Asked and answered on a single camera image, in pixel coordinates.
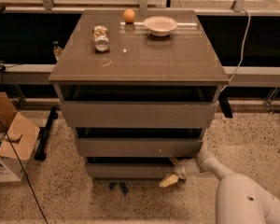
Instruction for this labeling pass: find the grey drawer cabinet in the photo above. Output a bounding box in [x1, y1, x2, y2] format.
[49, 9, 229, 167]

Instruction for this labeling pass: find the black stand leg right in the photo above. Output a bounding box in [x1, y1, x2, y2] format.
[218, 94, 233, 119]

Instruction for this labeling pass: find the black stand leg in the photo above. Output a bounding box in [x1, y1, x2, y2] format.
[35, 106, 59, 161]
[218, 94, 233, 119]

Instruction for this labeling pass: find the black stand leg left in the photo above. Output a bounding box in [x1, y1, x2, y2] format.
[35, 106, 59, 161]

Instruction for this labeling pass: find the white bowl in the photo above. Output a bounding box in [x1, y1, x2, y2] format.
[144, 16, 177, 37]

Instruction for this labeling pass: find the crushed silver can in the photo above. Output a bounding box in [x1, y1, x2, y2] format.
[92, 25, 109, 52]

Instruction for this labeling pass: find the grey drawer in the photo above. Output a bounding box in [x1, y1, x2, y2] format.
[86, 163, 175, 180]
[76, 138, 203, 158]
[60, 101, 217, 129]

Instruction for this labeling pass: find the white cable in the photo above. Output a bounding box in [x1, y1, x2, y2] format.
[219, 7, 252, 93]

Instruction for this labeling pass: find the orange fruit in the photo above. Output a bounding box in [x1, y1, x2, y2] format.
[123, 9, 135, 23]

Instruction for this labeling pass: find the black floor cable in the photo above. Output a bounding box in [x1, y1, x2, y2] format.
[0, 105, 52, 224]

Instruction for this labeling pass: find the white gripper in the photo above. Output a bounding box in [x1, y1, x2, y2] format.
[160, 158, 201, 188]

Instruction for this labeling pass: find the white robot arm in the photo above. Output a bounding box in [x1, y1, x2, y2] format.
[160, 149, 280, 224]

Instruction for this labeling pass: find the open cardboard box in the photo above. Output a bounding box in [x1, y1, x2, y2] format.
[0, 92, 40, 182]

